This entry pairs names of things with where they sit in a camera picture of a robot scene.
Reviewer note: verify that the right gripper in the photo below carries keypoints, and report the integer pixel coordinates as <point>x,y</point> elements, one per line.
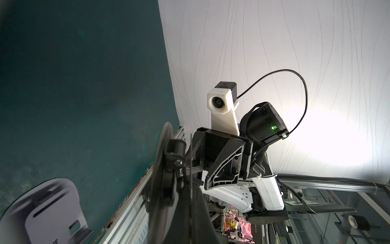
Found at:
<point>225,157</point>

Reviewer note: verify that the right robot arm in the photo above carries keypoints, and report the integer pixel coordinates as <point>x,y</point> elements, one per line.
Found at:
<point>262,197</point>

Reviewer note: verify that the purple phone stand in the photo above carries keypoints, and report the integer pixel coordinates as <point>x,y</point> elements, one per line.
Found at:
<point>49,213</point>

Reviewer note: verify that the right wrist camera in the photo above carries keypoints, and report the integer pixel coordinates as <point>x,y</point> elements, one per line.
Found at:
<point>222,103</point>

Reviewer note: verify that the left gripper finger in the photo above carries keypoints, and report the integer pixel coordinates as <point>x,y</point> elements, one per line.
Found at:
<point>191,222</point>

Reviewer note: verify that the green table mat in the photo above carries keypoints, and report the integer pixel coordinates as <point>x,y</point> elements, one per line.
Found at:
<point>85,92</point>

